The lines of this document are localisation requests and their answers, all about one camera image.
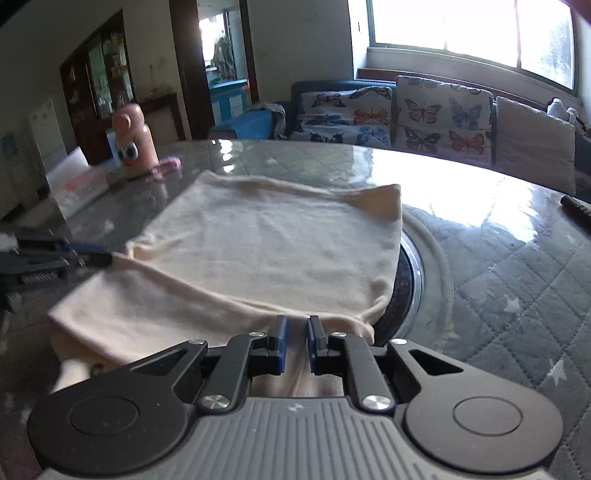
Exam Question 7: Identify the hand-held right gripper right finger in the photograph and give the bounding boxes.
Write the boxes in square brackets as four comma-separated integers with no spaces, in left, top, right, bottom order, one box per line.
[307,315,467,414]

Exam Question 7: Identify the black remote control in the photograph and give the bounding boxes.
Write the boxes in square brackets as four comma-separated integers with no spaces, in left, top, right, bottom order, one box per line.
[560,195,591,222]

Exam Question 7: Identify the white tissue box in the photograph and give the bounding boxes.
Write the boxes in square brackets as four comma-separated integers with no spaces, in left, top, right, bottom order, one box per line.
[46,147,109,220]

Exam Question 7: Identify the cream fleece garment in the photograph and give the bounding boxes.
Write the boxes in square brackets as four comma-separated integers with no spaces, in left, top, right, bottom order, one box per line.
[47,170,403,398]

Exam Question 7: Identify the pink bottle strap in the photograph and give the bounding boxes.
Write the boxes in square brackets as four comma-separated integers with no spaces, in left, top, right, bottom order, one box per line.
[151,157,182,177]

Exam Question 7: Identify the dark blue sofa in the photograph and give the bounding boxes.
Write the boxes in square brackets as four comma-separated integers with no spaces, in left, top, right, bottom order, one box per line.
[290,79,591,178]

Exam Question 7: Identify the blue upholstered seat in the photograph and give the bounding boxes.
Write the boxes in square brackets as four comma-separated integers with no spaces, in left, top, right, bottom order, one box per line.
[210,110,273,140]

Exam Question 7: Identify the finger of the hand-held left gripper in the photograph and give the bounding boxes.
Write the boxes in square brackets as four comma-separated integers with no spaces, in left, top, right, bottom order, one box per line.
[60,242,110,254]
[65,253,114,268]

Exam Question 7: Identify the dark wooden door frame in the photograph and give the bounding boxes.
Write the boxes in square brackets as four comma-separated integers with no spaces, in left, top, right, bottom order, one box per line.
[169,0,259,141]

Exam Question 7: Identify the plain grey cushion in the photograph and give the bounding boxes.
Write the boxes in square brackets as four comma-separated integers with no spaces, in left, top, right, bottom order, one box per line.
[494,97,577,195]

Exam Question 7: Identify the dark wooden display cabinet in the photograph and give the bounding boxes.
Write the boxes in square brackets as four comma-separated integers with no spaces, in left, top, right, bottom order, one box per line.
[60,10,182,166]

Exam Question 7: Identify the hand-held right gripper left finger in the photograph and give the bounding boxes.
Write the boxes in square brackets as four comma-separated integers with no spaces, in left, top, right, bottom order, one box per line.
[124,315,290,415]

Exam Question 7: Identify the patterned cloth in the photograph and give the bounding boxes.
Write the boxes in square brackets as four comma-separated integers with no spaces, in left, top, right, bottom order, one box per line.
[252,102,287,139]

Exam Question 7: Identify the white plush toy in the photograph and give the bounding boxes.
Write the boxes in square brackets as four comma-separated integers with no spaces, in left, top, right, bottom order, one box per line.
[547,98,583,125]

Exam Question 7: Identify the metal-rimmed table burner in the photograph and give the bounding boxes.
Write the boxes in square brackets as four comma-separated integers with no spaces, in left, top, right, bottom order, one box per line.
[374,231,423,344]

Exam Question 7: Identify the butterfly print cushion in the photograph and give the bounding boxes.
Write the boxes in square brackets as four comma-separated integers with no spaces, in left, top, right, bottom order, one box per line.
[298,87,393,147]
[394,75,494,167]

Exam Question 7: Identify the white refrigerator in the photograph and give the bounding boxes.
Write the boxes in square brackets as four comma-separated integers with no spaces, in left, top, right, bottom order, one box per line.
[25,98,68,164]

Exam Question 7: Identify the blue cabinet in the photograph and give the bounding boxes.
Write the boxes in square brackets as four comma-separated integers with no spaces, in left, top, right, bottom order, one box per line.
[210,79,247,123]

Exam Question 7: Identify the hanging clothes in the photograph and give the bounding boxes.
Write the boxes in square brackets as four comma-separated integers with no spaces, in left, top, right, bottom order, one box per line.
[213,34,234,77]

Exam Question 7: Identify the bright window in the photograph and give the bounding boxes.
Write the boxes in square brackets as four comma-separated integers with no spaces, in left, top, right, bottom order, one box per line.
[347,0,580,95]

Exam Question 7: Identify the pink cartoon face bottle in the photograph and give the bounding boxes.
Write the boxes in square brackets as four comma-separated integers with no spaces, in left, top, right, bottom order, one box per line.
[112,104,159,180]

